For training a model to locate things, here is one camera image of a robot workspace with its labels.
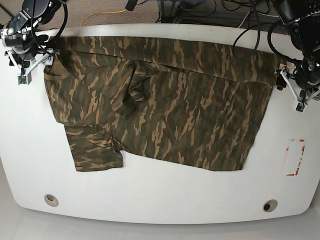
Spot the yellow cable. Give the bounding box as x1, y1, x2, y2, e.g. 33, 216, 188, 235
80, 7, 127, 26

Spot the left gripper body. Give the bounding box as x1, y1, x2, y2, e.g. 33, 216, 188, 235
287, 57, 320, 103

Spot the red tape rectangle marking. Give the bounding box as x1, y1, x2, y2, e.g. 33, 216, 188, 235
283, 139, 306, 177

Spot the right table grommet hole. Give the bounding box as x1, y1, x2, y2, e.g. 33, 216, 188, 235
262, 199, 278, 213

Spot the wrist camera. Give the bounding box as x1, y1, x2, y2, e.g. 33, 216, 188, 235
17, 73, 32, 85
293, 102, 307, 114

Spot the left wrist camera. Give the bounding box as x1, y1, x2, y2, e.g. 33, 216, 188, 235
293, 102, 307, 114

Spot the table grommet hole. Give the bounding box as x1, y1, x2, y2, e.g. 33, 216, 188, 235
44, 194, 59, 207
262, 199, 278, 213

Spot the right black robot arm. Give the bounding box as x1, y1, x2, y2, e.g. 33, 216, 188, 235
0, 0, 68, 78

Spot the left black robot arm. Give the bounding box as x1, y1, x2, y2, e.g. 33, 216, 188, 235
267, 0, 320, 104

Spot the left table grommet hole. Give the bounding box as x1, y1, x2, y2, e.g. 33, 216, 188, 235
44, 194, 59, 207

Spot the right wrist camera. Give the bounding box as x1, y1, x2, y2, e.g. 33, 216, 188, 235
17, 73, 32, 85

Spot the camouflage T-shirt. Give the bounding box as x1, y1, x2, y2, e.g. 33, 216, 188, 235
44, 36, 285, 172

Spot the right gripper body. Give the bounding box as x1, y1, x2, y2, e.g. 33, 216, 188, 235
0, 12, 54, 75

